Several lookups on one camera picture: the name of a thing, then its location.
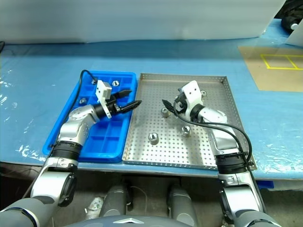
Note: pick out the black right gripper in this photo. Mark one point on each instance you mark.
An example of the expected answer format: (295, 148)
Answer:
(182, 99)

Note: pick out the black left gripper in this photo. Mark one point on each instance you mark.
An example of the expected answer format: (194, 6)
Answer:
(114, 106)

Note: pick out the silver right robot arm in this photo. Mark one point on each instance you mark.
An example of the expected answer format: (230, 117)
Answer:
(217, 118)

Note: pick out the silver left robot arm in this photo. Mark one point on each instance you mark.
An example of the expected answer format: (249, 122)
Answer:
(75, 125)

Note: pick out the blue compartment tray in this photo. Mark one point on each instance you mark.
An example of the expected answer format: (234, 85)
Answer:
(111, 142)

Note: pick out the perforated metal tray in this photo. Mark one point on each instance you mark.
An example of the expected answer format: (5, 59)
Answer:
(154, 94)

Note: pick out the steel nut tray top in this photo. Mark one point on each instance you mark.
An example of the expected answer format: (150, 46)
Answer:
(115, 83)

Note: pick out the steel nut in blue tray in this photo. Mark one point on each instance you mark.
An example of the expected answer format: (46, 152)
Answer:
(82, 100)

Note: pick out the white foam board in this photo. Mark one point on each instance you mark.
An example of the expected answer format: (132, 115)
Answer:
(142, 19)

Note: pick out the dark grey rounded shape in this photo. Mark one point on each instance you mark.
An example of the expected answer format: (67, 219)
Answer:
(114, 201)
(182, 203)

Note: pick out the brown cardboard sheet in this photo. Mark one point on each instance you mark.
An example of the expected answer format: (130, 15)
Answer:
(272, 80)

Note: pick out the white crumpled wrapper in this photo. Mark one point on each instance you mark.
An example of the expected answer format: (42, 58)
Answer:
(94, 204)

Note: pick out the grey robot chest with emblem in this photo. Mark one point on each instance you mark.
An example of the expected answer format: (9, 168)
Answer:
(123, 221)

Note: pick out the blue plastic bin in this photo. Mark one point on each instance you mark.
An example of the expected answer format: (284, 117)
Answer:
(265, 185)

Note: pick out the white slanted panel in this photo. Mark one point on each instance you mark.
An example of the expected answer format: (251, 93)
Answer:
(296, 37)

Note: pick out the black wheeled object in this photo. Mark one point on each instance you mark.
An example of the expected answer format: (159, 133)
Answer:
(287, 22)

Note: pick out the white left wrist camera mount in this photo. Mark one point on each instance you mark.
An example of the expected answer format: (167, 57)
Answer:
(101, 88)

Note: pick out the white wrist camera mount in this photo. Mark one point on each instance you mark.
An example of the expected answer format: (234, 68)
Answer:
(101, 88)
(194, 94)

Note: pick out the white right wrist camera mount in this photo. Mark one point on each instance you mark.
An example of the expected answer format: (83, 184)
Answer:
(194, 94)

